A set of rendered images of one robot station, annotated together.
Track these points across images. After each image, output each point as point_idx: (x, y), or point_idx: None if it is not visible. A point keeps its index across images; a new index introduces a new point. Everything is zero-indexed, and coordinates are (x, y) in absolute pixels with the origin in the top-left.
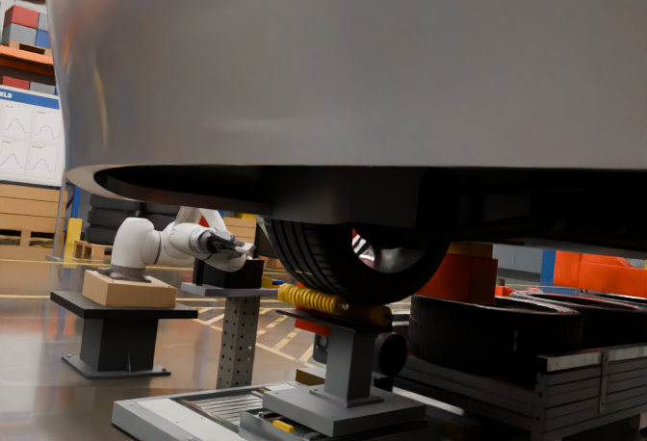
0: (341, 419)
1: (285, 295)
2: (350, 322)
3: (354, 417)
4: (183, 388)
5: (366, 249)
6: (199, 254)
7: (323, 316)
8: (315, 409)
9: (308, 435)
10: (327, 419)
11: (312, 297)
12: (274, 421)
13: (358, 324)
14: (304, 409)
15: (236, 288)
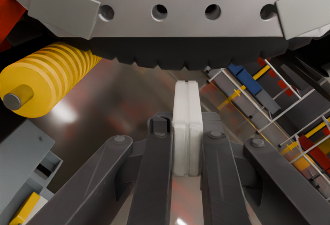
0: (45, 133)
1: (62, 98)
2: (39, 35)
3: (28, 120)
4: None
5: None
6: None
7: (12, 57)
8: (29, 157)
9: (50, 174)
10: (51, 147)
11: (96, 62)
12: (26, 218)
13: (42, 31)
14: (33, 170)
15: None
